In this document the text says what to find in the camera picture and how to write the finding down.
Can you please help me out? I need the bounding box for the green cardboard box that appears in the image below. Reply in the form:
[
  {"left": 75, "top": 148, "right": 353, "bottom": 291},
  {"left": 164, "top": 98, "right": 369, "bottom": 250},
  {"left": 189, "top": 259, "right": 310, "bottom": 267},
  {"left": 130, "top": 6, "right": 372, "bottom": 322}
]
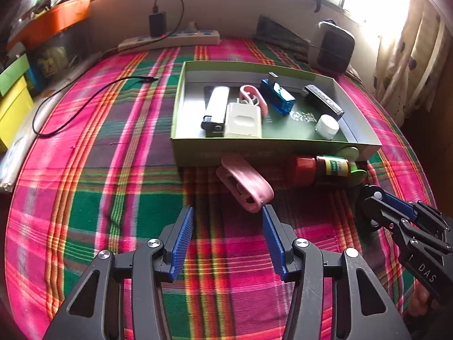
[{"left": 170, "top": 61, "right": 383, "bottom": 168}]

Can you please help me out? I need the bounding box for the white power strip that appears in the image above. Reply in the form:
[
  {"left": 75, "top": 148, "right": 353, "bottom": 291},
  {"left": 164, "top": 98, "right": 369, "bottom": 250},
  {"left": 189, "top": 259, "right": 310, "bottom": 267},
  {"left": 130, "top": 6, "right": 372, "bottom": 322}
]
[{"left": 118, "top": 30, "right": 221, "bottom": 52}]

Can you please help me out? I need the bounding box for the green box lid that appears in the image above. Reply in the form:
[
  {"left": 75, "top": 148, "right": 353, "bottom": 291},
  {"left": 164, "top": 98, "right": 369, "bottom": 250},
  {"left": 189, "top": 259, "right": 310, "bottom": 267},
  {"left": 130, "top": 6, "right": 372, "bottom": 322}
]
[{"left": 0, "top": 54, "right": 31, "bottom": 96}]

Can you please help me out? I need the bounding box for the white plastic case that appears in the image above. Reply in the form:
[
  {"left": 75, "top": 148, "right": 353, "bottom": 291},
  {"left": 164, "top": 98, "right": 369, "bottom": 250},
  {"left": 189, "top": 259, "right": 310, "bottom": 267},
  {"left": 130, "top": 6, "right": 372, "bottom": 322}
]
[{"left": 224, "top": 103, "right": 263, "bottom": 139}]

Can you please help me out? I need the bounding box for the grey fan heater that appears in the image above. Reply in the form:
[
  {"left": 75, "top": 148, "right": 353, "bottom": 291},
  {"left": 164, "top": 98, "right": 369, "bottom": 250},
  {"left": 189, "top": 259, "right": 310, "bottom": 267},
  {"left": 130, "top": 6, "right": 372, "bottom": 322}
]
[{"left": 308, "top": 19, "right": 355, "bottom": 76}]

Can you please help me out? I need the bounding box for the clear storage container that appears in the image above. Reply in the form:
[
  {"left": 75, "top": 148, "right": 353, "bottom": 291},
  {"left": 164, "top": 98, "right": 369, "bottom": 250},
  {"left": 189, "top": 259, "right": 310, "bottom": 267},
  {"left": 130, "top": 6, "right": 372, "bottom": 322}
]
[{"left": 28, "top": 28, "right": 93, "bottom": 89}]

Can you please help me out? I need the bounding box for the orange plastic bin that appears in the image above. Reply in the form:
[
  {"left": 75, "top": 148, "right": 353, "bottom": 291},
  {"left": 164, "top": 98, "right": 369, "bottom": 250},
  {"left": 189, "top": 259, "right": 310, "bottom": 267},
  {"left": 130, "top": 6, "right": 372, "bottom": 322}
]
[{"left": 7, "top": 0, "right": 92, "bottom": 48}]

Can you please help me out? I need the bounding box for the person's right hand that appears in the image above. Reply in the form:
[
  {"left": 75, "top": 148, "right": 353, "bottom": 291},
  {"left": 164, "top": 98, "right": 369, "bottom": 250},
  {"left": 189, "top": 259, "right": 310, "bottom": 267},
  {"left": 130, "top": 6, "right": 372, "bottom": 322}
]
[{"left": 412, "top": 283, "right": 435, "bottom": 316}]

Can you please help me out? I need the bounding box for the white plastic sheet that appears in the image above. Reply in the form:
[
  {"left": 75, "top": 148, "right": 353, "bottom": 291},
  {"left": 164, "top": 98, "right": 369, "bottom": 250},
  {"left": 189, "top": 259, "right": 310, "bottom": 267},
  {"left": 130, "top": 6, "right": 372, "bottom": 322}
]
[{"left": 0, "top": 51, "right": 103, "bottom": 192}]

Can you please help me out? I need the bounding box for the blue box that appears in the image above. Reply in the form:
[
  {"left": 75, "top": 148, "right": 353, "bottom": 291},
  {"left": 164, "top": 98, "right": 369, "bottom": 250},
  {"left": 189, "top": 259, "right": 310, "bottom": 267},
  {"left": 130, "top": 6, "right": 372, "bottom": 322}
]
[{"left": 25, "top": 64, "right": 43, "bottom": 91}]

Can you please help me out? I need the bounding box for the yellow box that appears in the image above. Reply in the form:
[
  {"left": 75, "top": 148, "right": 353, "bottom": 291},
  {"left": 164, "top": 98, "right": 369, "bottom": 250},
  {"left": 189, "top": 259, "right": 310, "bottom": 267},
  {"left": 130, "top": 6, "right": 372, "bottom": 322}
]
[{"left": 0, "top": 76, "right": 34, "bottom": 153}]

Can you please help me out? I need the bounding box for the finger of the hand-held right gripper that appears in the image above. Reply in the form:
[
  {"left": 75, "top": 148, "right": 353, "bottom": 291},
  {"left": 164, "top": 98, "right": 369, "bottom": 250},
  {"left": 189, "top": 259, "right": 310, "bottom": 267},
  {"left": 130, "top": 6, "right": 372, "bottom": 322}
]
[
  {"left": 356, "top": 185, "right": 451, "bottom": 266},
  {"left": 375, "top": 190, "right": 453, "bottom": 243}
]

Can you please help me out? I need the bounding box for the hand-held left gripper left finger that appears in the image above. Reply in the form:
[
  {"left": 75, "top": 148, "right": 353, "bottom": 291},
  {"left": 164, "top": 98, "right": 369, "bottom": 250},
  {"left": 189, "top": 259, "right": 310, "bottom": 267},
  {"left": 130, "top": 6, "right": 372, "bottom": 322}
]
[{"left": 42, "top": 205, "right": 195, "bottom": 340}]

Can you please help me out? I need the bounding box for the red-capped small bottle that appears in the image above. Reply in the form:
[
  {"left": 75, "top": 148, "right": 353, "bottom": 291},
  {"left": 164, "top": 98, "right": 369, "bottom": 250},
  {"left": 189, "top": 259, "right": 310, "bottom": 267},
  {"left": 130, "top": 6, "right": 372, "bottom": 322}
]
[{"left": 290, "top": 154, "right": 351, "bottom": 186}]

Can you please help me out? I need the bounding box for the black remote key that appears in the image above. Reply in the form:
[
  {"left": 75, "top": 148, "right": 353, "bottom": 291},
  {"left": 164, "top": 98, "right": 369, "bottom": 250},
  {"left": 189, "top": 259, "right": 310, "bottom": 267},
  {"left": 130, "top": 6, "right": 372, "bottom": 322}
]
[{"left": 302, "top": 84, "right": 345, "bottom": 121}]

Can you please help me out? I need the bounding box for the dotted cream curtain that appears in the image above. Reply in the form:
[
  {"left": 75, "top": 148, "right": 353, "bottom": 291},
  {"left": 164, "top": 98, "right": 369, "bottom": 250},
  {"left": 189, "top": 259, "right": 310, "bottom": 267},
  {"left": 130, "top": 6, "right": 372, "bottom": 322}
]
[{"left": 371, "top": 0, "right": 446, "bottom": 128}]

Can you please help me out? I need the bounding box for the blue usb device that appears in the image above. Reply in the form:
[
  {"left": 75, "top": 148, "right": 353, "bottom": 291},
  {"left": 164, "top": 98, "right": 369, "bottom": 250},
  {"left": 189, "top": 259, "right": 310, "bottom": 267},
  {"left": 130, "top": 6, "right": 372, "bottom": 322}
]
[{"left": 260, "top": 73, "right": 296, "bottom": 117}]

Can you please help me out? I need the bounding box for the white round cap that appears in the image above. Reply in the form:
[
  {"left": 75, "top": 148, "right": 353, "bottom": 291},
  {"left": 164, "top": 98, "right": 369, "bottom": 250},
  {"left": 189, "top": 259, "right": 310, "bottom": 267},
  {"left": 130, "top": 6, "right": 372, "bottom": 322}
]
[{"left": 315, "top": 114, "right": 340, "bottom": 140}]

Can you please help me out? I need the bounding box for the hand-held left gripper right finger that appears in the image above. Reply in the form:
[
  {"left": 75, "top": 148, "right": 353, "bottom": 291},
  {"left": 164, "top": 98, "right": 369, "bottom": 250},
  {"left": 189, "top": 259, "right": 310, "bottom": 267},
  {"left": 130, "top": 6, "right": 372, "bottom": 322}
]
[{"left": 262, "top": 205, "right": 413, "bottom": 340}]

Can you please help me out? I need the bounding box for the dark green bag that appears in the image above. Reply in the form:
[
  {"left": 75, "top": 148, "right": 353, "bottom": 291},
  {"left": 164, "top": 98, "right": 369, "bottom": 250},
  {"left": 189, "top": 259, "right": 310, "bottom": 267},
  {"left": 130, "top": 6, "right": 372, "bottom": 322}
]
[{"left": 255, "top": 15, "right": 312, "bottom": 50}]

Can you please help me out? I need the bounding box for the white black stapler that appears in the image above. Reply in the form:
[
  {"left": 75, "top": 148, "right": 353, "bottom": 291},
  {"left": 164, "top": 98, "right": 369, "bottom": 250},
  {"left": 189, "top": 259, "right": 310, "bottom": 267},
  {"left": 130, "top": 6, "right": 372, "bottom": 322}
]
[{"left": 201, "top": 86, "right": 229, "bottom": 139}]

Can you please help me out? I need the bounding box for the green plastic spool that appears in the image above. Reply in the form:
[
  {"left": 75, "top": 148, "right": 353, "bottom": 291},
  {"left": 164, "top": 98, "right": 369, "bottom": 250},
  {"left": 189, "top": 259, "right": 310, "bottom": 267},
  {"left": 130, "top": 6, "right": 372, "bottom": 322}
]
[{"left": 336, "top": 146, "right": 369, "bottom": 186}]

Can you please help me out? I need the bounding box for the black charger adapter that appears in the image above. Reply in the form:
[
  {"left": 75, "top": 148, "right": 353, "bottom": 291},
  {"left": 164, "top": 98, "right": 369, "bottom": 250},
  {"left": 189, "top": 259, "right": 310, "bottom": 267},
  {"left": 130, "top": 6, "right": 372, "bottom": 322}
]
[{"left": 149, "top": 5, "right": 168, "bottom": 38}]

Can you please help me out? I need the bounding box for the black usb cable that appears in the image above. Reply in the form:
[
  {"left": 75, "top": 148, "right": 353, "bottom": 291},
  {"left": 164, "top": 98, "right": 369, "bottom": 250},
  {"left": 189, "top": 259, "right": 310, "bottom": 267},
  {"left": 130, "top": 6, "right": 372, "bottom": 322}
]
[{"left": 33, "top": 76, "right": 160, "bottom": 137}]

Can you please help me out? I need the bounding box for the pink plastic clip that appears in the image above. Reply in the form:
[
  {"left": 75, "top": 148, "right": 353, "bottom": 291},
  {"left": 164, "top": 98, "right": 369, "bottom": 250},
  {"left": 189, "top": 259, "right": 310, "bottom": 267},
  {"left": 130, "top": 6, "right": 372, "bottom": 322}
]
[
  {"left": 216, "top": 155, "right": 275, "bottom": 214},
  {"left": 239, "top": 84, "right": 270, "bottom": 117}
]

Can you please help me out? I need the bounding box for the black charger cable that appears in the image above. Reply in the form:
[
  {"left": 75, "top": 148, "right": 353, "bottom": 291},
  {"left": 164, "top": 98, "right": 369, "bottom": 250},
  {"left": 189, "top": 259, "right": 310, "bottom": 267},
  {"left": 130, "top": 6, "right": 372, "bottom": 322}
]
[{"left": 152, "top": 0, "right": 185, "bottom": 38}]

